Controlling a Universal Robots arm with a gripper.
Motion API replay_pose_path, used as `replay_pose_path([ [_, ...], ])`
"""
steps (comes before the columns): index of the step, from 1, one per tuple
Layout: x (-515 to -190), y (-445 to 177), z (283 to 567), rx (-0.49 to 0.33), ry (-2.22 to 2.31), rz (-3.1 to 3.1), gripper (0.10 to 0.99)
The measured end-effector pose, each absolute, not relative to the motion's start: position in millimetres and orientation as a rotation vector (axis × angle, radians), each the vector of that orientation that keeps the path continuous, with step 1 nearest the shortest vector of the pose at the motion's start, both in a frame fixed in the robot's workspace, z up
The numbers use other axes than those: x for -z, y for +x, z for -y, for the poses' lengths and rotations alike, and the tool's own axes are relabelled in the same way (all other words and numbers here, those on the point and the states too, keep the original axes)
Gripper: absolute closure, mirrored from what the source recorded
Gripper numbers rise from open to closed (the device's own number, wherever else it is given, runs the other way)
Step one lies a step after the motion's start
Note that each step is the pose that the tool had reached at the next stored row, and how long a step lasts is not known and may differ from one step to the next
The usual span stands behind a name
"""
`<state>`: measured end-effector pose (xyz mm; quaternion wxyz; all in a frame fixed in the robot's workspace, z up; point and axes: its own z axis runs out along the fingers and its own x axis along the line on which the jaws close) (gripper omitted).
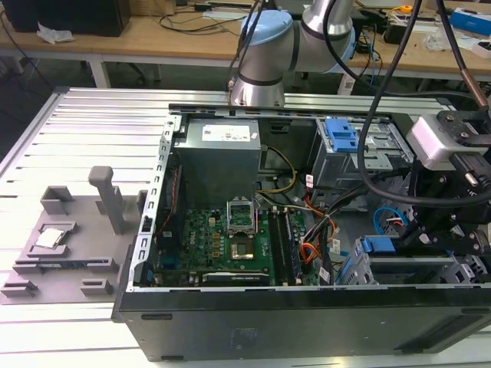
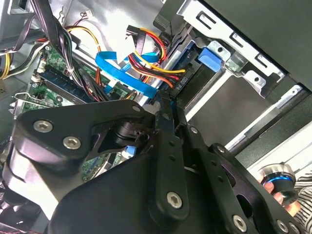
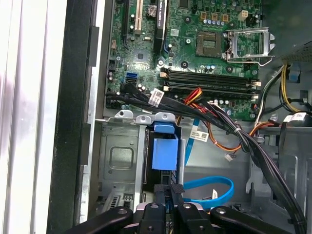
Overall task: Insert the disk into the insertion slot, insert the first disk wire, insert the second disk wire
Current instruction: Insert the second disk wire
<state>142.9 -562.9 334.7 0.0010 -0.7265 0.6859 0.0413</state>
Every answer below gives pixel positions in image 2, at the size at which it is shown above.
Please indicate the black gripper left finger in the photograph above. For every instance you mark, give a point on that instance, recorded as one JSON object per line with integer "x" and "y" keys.
{"x": 73, "y": 122}

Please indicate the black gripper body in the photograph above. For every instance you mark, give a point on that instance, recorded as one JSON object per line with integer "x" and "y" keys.
{"x": 109, "y": 200}

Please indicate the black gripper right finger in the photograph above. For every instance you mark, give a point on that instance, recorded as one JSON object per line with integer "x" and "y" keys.
{"x": 219, "y": 165}

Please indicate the hard disk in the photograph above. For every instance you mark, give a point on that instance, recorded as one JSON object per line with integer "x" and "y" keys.
{"x": 208, "y": 58}

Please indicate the person's hand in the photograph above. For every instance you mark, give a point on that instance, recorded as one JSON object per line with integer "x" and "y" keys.
{"x": 290, "y": 208}

